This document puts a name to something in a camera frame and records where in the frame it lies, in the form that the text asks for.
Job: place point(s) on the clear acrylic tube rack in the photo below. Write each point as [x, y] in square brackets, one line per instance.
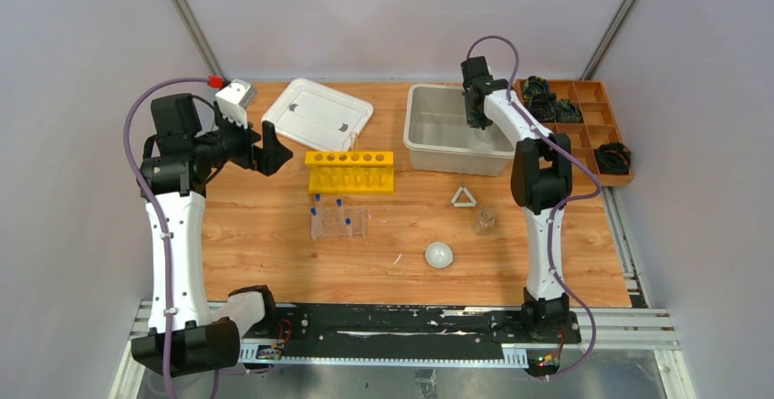
[330, 226]

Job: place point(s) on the dark green ring part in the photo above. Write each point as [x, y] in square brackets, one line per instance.
[533, 86]
[568, 112]

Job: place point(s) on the aluminium frame rail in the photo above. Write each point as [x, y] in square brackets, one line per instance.
[601, 329]

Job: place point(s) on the dark green ring part right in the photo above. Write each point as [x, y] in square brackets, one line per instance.
[568, 112]

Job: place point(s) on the white plastic bin lid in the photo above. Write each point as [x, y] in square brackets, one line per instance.
[317, 116]

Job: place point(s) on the clear test tube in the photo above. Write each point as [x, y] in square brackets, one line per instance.
[354, 142]

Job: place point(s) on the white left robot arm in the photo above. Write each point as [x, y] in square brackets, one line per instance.
[178, 162]

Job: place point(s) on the dark green ring part top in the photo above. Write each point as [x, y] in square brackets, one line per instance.
[533, 86]

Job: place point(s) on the white plastic bin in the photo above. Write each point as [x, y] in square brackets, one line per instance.
[438, 137]

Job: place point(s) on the white clay triangle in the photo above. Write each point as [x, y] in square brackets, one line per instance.
[463, 198]

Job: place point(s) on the black ring part on tray edge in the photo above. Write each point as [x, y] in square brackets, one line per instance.
[613, 158]

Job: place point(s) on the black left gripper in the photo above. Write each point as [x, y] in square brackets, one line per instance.
[246, 147]

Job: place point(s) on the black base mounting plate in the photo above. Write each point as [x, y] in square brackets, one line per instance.
[411, 333]

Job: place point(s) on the yellow test tube rack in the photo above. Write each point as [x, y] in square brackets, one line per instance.
[365, 172]

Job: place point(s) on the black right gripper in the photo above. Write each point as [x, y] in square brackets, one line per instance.
[475, 120]

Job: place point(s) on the wooden compartment tray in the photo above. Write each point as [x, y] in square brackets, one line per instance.
[599, 124]

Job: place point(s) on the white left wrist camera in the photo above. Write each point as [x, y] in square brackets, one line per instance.
[233, 101]

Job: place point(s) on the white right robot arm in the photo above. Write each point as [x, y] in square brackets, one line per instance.
[541, 179]

